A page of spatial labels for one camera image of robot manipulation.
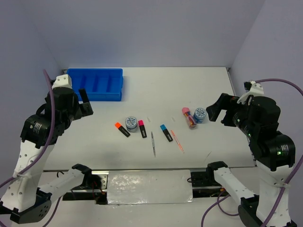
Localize blue ink pen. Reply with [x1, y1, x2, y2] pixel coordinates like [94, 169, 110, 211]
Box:
[151, 131, 156, 157]

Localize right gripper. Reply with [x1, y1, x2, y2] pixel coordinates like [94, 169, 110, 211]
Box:
[205, 90, 256, 135]

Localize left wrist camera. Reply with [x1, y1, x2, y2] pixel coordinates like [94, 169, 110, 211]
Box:
[52, 74, 72, 89]

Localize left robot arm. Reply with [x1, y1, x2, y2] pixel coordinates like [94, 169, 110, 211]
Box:
[0, 87, 93, 224]

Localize blue cap highlighter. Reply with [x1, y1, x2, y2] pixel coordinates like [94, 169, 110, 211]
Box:
[160, 124, 173, 142]

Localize blue compartment bin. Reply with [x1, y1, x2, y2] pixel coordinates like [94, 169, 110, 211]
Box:
[67, 68, 124, 102]

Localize pink cap clear tube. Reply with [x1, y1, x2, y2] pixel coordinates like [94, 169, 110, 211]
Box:
[182, 107, 196, 129]

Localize pink cap highlighter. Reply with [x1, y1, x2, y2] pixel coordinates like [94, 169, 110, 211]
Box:
[138, 120, 147, 138]

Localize orange cap highlighter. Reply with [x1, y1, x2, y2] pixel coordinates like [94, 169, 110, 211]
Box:
[115, 122, 130, 137]

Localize silver foil panel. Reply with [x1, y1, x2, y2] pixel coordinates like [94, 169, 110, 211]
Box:
[107, 170, 193, 205]

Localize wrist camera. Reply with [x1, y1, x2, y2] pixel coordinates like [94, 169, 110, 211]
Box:
[52, 74, 72, 89]
[237, 80, 264, 105]

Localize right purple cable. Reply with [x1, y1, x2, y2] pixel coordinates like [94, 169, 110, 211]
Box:
[201, 79, 303, 227]

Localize orange pen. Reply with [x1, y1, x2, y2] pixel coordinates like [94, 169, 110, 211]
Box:
[170, 130, 185, 154]

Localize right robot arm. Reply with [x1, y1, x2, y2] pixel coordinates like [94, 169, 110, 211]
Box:
[206, 93, 296, 227]

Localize blue white round tub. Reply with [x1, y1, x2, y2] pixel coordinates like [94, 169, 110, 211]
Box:
[125, 116, 138, 132]

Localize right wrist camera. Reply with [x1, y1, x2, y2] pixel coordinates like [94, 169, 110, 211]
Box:
[237, 80, 264, 105]

